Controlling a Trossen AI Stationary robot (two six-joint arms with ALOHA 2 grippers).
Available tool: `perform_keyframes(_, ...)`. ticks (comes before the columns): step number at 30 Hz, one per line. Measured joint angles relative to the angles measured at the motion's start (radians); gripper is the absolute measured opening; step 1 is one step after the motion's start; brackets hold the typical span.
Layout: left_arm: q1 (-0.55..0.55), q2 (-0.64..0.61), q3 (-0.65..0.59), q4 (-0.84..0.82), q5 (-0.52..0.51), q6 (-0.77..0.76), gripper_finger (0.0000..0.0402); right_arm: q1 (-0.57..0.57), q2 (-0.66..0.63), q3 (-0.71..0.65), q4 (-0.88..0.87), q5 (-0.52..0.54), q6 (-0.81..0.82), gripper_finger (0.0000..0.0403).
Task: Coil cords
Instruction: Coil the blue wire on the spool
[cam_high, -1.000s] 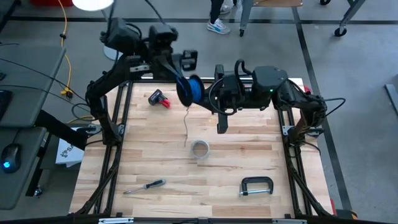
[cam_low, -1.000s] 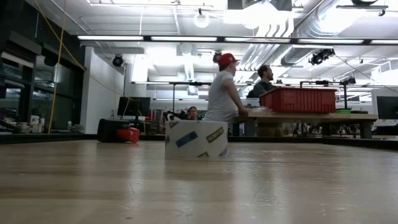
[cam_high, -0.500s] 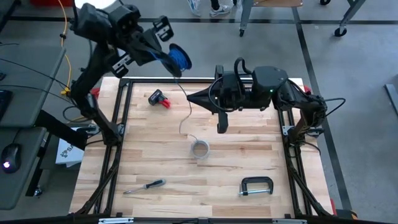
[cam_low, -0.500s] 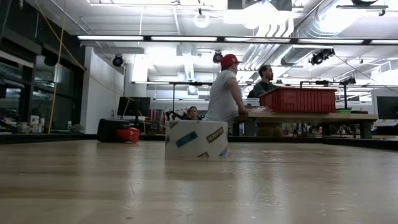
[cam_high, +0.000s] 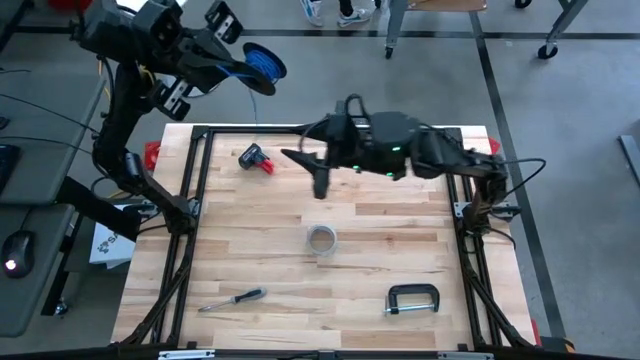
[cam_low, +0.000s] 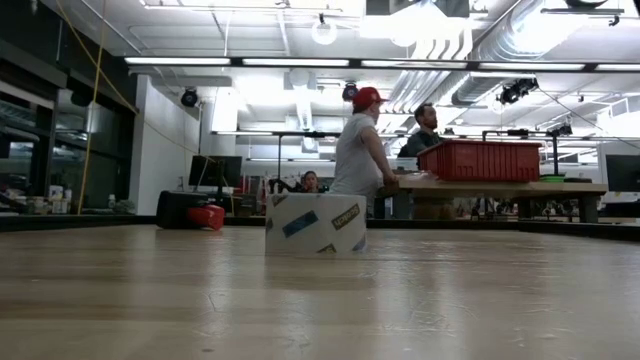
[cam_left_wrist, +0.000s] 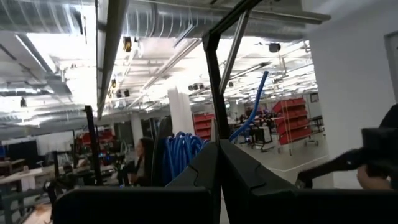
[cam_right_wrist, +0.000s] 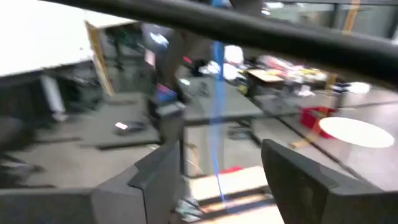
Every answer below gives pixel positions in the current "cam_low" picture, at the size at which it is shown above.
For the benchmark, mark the black background robot arm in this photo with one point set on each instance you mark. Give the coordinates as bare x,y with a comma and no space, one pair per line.
282,186

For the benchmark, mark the person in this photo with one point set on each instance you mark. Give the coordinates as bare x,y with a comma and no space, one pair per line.
310,181
425,142
355,160

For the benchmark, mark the black round ceiling speaker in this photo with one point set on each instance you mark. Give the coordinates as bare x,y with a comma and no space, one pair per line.
348,90
189,98

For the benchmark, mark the black computer monitor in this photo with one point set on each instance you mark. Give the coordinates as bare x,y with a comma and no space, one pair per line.
622,172
215,171

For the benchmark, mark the red object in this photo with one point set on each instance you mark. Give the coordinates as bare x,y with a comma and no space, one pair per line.
210,217

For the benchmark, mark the overhead LED light bar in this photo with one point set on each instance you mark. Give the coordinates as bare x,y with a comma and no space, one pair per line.
300,62

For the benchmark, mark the black case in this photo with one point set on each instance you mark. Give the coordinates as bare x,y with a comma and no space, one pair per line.
172,210

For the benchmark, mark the large red plastic bin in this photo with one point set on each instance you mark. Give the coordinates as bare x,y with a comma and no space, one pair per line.
480,162

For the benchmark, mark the wooden workbench grey legs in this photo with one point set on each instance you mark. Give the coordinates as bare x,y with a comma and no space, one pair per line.
525,189

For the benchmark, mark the black ceiling spotlight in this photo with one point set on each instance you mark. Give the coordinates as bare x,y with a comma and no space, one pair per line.
515,91

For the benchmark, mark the green bowl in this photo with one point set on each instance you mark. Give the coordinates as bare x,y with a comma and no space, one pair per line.
551,178

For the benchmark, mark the white plastic container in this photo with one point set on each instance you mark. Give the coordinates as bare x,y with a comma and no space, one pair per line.
56,200

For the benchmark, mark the black camera stand rig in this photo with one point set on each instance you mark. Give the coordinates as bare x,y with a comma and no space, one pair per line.
555,150

